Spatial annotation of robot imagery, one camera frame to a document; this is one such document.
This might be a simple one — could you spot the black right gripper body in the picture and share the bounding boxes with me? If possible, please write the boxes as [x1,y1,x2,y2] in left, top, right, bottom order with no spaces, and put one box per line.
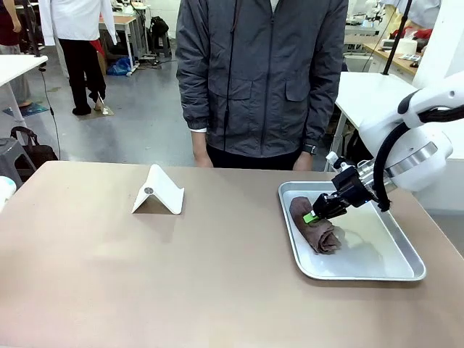
[331,165,380,210]

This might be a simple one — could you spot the brown cloth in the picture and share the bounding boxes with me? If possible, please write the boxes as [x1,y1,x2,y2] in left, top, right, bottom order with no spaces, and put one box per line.
[289,196,344,256]

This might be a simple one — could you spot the person's left hand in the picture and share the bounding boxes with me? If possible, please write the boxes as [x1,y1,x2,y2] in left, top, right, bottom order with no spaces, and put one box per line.
[292,153,315,172]

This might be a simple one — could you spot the person's right hand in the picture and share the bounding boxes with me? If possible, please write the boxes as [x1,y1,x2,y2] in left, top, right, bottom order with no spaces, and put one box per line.
[191,139,215,168]

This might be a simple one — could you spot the silver metal tray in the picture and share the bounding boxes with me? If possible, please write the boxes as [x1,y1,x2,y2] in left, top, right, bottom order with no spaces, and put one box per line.
[278,180,428,282]

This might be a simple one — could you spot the person's black trousers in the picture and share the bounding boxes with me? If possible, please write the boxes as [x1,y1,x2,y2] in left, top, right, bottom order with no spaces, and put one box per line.
[206,144,305,171]

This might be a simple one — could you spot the white side table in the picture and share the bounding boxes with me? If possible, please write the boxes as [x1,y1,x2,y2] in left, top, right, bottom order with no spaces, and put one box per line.
[326,70,418,172]

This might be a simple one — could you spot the wooden background desk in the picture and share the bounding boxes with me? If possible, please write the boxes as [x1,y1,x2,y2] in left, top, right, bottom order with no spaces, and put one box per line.
[361,42,421,77]

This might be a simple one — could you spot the person's grey zip jacket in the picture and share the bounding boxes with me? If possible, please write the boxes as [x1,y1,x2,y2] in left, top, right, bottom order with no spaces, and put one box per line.
[175,0,349,160]

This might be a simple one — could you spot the black stand pole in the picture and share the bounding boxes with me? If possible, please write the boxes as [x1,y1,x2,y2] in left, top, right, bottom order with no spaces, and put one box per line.
[381,0,415,77]

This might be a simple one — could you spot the white folded stand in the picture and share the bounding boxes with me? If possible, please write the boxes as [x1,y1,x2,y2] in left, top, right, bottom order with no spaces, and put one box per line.
[130,163,186,216]

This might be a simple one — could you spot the black backpack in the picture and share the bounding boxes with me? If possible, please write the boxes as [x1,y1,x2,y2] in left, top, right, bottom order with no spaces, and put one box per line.
[149,15,172,48]

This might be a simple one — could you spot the blue plastic bag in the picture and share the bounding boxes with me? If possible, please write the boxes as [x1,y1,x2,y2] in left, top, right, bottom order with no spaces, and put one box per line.
[106,57,133,77]

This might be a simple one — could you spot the black handbag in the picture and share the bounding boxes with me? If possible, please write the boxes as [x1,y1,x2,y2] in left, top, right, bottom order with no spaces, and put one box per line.
[9,125,59,172]

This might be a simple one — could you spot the bystander in white coat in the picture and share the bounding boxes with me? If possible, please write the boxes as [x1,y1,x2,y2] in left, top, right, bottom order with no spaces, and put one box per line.
[38,0,119,117]

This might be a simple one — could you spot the grey plastic stool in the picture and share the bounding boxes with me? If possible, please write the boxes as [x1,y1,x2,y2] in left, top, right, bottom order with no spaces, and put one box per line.
[0,137,38,186]

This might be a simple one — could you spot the white table with pole base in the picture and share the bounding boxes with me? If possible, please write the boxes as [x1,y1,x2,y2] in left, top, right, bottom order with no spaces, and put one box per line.
[0,54,49,128]

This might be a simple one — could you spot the bystander in dark red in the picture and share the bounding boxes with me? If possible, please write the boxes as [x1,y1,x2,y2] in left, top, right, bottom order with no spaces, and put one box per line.
[0,0,23,47]

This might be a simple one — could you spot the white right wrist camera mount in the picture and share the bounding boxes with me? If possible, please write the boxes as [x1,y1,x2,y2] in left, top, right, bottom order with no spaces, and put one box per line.
[325,152,349,172]

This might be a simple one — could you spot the black right arm cable sleeve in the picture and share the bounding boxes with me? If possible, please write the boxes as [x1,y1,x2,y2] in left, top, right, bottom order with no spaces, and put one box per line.
[373,104,464,212]

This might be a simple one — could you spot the background desk with white frame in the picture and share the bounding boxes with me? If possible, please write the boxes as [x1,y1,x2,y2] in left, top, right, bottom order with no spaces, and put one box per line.
[97,13,146,74]

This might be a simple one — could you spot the thin black hanging cable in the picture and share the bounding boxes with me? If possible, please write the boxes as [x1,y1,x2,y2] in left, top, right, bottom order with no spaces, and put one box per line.
[38,66,63,161]

